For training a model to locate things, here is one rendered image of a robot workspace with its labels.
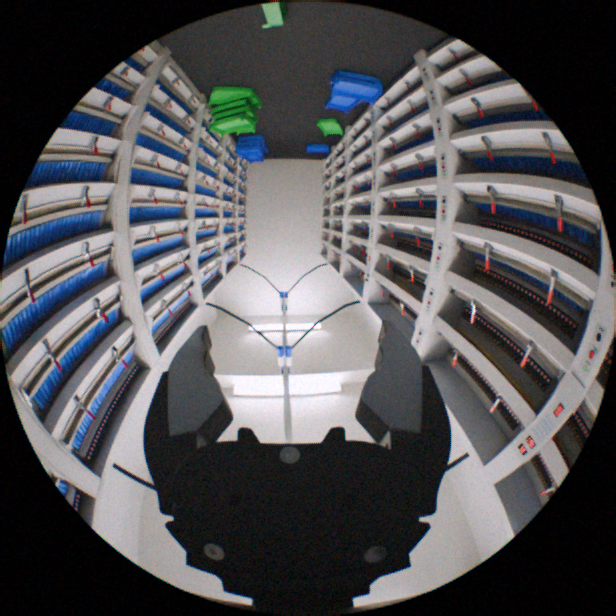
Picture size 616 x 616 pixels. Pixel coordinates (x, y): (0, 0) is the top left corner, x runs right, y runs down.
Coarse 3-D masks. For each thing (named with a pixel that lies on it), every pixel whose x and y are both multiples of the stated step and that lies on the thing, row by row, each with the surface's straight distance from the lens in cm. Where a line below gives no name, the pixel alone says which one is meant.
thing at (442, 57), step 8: (456, 40) 121; (440, 48) 127; (448, 48) 123; (456, 48) 123; (464, 48) 122; (472, 48) 122; (432, 56) 128; (440, 56) 127; (448, 56) 126; (456, 56) 119; (464, 56) 122; (472, 56) 121; (432, 64) 129; (440, 64) 130; (448, 64) 126; (456, 64) 128; (440, 72) 128
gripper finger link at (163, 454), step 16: (160, 384) 10; (160, 400) 10; (160, 416) 9; (144, 432) 9; (160, 432) 9; (144, 448) 9; (160, 448) 8; (176, 448) 8; (192, 448) 8; (160, 464) 8; (176, 464) 8; (160, 480) 8; (160, 496) 8
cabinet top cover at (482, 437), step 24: (456, 384) 101; (456, 408) 90; (480, 408) 98; (480, 432) 89; (480, 456) 84; (504, 480) 89; (528, 480) 101; (504, 504) 87; (528, 504) 99; (504, 528) 93
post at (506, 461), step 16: (608, 240) 62; (608, 256) 61; (608, 304) 60; (592, 320) 60; (608, 320) 60; (592, 336) 60; (608, 336) 61; (576, 352) 67; (576, 368) 61; (592, 368) 61; (512, 448) 74; (496, 464) 80; (512, 464) 76; (496, 480) 82
